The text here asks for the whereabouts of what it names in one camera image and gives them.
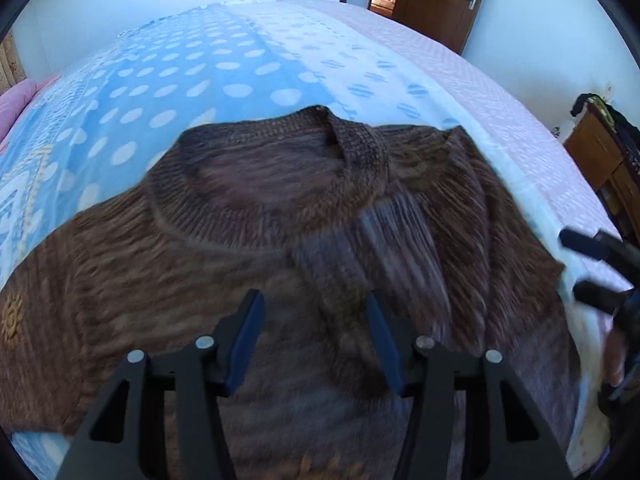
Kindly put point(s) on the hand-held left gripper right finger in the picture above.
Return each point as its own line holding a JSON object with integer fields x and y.
{"x": 387, "y": 347}

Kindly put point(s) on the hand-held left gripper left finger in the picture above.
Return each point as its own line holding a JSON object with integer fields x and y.
{"x": 245, "y": 342}

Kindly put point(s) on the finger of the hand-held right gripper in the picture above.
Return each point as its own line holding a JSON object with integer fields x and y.
{"x": 590, "y": 246}
{"x": 597, "y": 297}

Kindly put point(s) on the brown knitted sweater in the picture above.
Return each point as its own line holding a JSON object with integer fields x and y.
{"x": 250, "y": 220}

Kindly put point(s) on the dark clothes pile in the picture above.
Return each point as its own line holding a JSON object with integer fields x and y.
{"x": 617, "y": 120}

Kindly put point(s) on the person's right hand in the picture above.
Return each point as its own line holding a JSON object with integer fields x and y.
{"x": 614, "y": 357}

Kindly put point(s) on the wooden nightstand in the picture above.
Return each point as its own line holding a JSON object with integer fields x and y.
{"x": 597, "y": 150}

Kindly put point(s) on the blue pink printed bedsheet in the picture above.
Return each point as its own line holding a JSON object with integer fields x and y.
{"x": 210, "y": 75}

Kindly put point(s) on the pink folded quilt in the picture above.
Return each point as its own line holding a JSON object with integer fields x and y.
{"x": 17, "y": 105}

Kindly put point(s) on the golden patterned curtain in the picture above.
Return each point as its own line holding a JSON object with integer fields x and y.
{"x": 9, "y": 65}

